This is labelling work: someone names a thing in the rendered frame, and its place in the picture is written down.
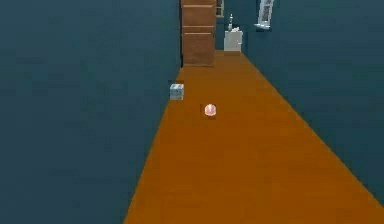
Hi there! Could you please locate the pink white ball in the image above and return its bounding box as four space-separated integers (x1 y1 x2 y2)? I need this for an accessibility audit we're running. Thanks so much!
204 103 217 117

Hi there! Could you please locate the grey white box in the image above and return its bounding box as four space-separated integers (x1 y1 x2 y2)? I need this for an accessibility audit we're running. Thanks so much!
169 83 185 101

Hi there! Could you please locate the brown wooden cupboard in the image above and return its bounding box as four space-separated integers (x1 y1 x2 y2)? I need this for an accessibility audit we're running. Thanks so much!
180 0 218 68

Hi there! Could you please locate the white small cabinet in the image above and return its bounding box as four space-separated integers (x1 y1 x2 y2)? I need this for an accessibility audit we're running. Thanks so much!
223 30 244 53

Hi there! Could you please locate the white framed wall picture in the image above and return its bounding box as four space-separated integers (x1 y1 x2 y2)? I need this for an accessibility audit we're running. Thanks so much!
254 0 276 31

